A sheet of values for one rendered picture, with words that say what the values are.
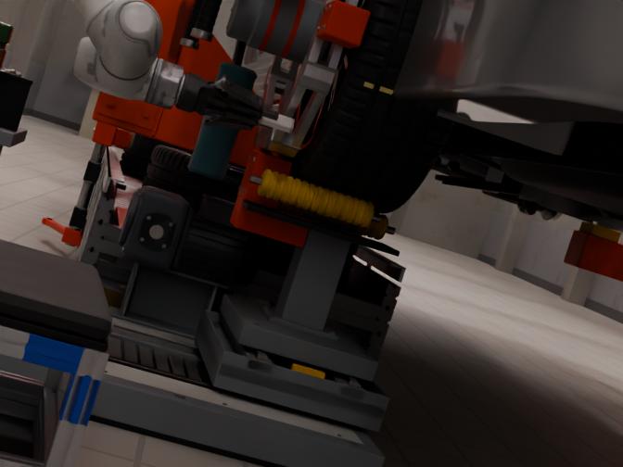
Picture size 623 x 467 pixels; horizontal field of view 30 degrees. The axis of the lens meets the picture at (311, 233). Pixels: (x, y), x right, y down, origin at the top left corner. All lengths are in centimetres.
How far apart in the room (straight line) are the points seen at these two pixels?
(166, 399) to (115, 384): 10
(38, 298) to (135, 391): 91
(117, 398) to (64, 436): 87
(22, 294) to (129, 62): 91
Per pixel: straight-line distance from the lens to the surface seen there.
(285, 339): 241
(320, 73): 231
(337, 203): 245
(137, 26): 210
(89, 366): 132
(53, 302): 131
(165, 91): 228
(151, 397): 220
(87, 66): 228
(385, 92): 228
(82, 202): 421
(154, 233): 277
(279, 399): 238
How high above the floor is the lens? 56
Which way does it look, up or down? 3 degrees down
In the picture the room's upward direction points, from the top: 18 degrees clockwise
